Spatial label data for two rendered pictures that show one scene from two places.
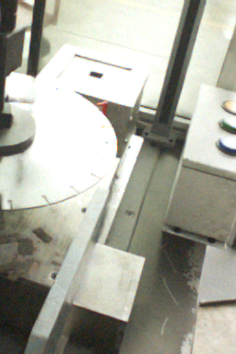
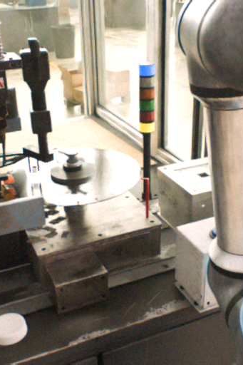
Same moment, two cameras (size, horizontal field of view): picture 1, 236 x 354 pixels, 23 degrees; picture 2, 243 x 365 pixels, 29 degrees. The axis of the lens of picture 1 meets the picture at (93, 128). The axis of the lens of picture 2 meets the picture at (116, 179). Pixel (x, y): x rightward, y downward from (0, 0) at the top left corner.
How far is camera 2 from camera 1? 0.82 m
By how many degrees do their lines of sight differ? 51
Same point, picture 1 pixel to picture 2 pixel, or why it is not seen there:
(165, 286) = (131, 306)
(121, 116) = (189, 201)
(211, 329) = not seen: outside the picture
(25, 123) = (83, 173)
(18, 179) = (45, 192)
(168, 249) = (162, 293)
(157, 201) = not seen: hidden behind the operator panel
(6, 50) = (33, 119)
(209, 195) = (188, 261)
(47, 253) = (55, 240)
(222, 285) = not seen: outside the picture
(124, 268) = (90, 269)
